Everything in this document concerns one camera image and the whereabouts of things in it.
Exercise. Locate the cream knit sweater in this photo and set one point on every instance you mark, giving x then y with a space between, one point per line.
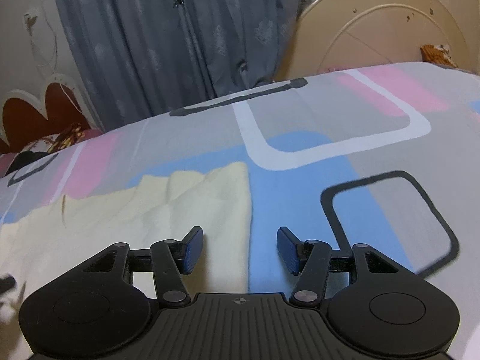
52 239

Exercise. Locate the red heart headboard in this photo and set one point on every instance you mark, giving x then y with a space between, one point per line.
26 118

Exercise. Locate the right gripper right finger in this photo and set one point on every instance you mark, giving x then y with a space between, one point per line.
369 302

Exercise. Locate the striped pillow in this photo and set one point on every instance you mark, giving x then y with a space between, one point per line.
47 145

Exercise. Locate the patterned bed sheet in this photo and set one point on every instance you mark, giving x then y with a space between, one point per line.
298 139

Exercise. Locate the cream round headboard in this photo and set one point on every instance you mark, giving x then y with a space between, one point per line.
341 34

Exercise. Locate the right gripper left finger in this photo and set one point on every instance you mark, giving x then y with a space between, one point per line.
109 301

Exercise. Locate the blue grey curtain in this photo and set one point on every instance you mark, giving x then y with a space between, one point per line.
142 58

